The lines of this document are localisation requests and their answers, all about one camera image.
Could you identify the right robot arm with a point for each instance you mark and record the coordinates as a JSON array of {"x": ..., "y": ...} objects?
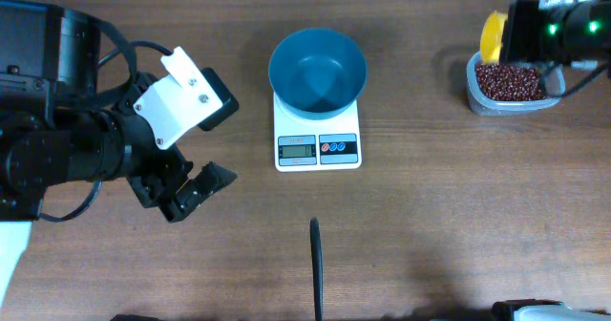
[{"x": 561, "y": 34}]

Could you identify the yellow plastic scoop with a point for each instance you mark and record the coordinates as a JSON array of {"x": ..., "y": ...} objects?
[{"x": 491, "y": 37}]

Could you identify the blue-grey plastic bowl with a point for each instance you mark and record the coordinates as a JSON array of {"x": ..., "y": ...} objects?
[{"x": 317, "y": 73}]

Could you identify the clear plastic food container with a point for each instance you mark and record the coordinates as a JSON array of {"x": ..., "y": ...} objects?
[{"x": 551, "y": 81}]

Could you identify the white digital kitchen scale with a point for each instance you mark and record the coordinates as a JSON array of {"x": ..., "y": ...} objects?
[{"x": 304, "y": 145}]

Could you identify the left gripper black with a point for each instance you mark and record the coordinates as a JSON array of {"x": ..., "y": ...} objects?
[{"x": 159, "y": 178}]

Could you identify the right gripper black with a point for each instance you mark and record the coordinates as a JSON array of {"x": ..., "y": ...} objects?
[{"x": 517, "y": 32}]

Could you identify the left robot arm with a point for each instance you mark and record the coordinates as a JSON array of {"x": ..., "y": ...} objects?
[{"x": 75, "y": 107}]

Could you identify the red adzuki beans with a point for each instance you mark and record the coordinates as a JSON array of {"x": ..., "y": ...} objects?
[{"x": 508, "y": 82}]

